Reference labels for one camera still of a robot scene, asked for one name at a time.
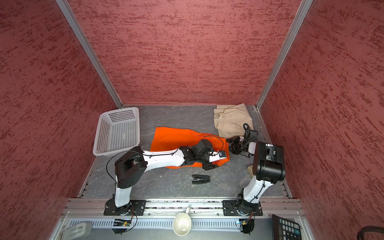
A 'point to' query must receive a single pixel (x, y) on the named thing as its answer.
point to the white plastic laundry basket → (118, 131)
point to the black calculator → (285, 229)
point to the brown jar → (249, 170)
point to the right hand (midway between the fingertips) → (224, 143)
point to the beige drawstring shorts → (229, 120)
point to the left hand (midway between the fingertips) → (215, 160)
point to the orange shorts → (167, 138)
